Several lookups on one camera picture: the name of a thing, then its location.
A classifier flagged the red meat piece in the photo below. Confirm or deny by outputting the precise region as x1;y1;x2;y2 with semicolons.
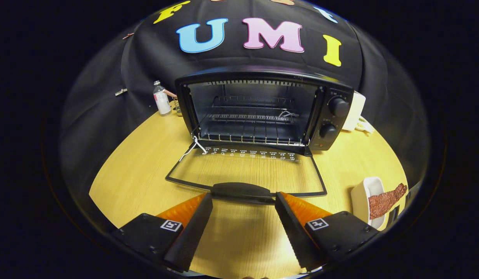
368;183;408;220

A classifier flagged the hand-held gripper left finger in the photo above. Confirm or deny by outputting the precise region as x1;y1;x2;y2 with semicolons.
112;193;213;273

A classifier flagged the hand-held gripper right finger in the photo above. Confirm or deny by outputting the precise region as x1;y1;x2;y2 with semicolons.
275;192;380;272

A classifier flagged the white ribbed tray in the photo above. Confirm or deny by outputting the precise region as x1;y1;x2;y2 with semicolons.
351;177;387;230

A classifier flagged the black toaster oven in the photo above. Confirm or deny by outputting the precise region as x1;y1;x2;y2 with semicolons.
165;68;355;205

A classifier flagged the white pop-up toaster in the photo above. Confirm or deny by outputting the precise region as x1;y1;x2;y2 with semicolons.
341;91;366;132

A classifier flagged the small clear bottle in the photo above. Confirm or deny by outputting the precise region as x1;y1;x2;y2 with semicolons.
153;80;172;115

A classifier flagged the white divided dish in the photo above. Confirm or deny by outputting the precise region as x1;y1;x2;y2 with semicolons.
355;116;375;134

